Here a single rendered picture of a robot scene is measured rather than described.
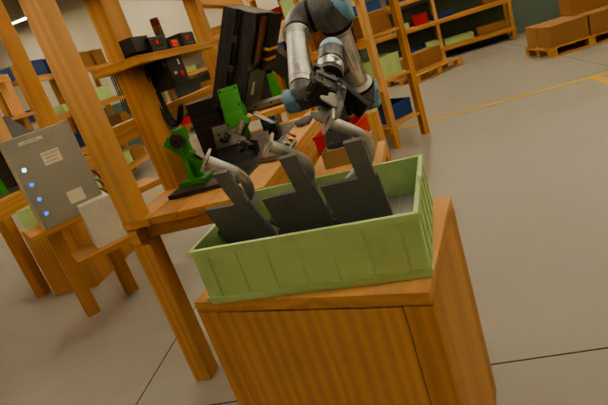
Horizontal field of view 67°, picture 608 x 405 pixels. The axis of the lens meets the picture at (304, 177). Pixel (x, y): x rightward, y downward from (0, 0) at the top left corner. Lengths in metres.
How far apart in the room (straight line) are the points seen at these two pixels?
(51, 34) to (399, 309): 1.63
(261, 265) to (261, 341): 0.25
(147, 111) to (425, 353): 1.72
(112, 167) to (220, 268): 0.95
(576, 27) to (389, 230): 7.08
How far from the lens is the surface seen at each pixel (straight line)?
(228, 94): 2.47
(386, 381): 1.30
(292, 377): 1.41
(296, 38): 1.58
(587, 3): 8.50
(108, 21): 2.40
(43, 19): 2.10
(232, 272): 1.26
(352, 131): 1.10
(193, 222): 2.11
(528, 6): 11.72
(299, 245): 1.15
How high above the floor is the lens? 1.39
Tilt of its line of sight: 16 degrees down
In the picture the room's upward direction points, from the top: 18 degrees counter-clockwise
